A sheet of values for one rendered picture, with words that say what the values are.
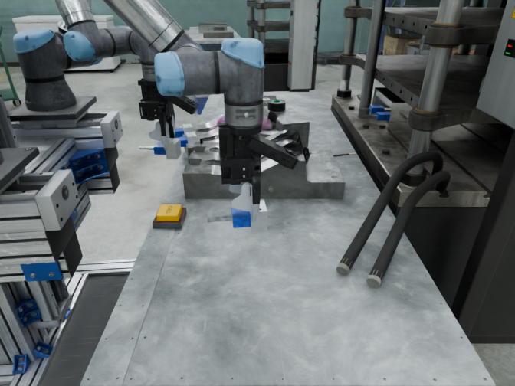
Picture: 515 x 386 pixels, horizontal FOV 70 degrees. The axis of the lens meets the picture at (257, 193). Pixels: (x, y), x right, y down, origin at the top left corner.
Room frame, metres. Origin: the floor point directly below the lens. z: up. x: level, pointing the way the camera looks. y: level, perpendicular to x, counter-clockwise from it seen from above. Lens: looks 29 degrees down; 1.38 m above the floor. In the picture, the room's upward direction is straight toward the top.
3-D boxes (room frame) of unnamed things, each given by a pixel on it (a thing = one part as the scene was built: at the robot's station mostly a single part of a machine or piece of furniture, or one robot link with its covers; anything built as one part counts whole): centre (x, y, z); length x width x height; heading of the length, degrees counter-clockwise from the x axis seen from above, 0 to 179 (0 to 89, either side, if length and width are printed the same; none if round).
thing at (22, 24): (7.36, 3.46, 0.47); 1.52 x 0.77 x 0.94; 99
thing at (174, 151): (1.11, 0.32, 0.93); 0.13 x 0.05 x 0.05; 84
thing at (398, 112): (1.68, -0.82, 0.87); 0.50 x 0.27 x 0.17; 90
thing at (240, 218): (0.70, 0.05, 0.93); 0.13 x 0.05 x 0.05; 98
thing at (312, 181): (1.14, -0.02, 0.87); 0.50 x 0.26 x 0.14; 90
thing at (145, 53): (1.11, 0.30, 1.25); 0.09 x 0.08 x 0.11; 54
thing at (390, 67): (1.72, -0.91, 0.96); 1.29 x 0.83 x 0.18; 0
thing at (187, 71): (0.70, 0.13, 1.25); 0.11 x 0.11 x 0.08; 9
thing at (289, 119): (1.49, 0.06, 0.86); 0.50 x 0.26 x 0.11; 107
